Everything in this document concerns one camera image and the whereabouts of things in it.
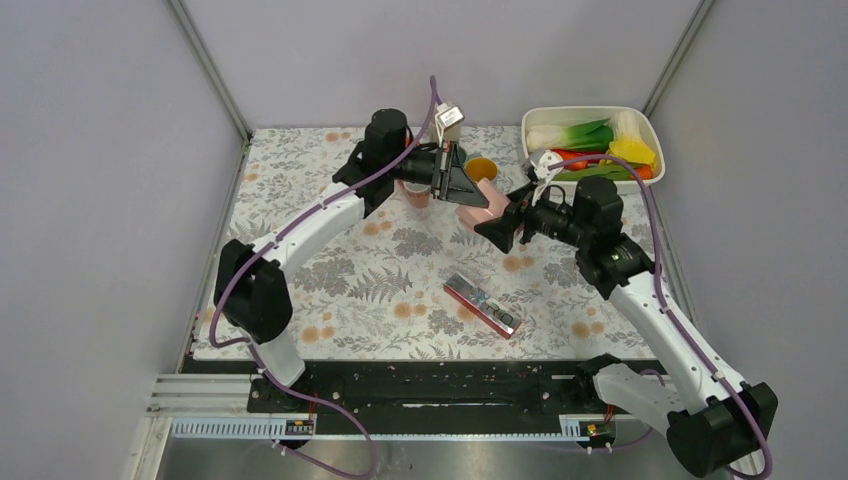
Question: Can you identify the white rectangular vegetable bin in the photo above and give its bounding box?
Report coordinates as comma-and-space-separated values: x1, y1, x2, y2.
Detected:
521, 106, 666, 194

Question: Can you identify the green cucumber toy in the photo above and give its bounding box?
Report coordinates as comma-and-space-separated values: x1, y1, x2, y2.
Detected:
554, 164, 641, 182

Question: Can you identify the white enoki mushroom toy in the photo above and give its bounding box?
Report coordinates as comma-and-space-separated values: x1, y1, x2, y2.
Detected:
607, 110, 643, 143

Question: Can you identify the translucent pink pitcher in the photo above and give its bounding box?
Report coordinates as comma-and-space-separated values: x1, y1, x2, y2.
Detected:
455, 180, 513, 232

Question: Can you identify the red silver rectangular box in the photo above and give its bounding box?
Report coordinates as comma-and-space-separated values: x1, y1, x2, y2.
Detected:
443, 273, 522, 340

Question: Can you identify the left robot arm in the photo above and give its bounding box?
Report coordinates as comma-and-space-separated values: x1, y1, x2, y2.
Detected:
214, 103, 490, 411

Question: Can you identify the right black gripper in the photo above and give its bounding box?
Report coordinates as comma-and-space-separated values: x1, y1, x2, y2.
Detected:
474, 178, 592, 253

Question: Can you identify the floral tablecloth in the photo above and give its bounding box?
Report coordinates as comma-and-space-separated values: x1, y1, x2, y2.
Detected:
223, 126, 654, 360

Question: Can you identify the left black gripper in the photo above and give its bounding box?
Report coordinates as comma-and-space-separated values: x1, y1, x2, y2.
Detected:
389, 140, 490, 207

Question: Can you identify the orange carrot toy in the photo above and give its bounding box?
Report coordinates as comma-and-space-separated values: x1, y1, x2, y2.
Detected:
630, 164, 654, 181

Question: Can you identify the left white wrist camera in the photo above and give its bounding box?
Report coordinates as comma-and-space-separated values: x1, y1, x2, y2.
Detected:
433, 102, 465, 145

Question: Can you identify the salmon pink mug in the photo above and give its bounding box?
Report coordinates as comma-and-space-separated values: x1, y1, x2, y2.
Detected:
400, 182, 431, 209

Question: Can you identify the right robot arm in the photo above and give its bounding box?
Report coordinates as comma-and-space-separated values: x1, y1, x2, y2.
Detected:
473, 177, 777, 479

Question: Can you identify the blue ceramic cup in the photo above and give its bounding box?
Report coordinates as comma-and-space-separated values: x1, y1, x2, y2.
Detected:
464, 157, 499, 184

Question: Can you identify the red chili toy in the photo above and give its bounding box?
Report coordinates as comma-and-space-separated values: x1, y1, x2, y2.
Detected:
553, 149, 600, 171

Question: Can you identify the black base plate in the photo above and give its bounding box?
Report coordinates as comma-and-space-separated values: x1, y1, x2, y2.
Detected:
247, 361, 607, 436

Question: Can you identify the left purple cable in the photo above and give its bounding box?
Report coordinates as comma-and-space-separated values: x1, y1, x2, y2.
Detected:
208, 74, 442, 480

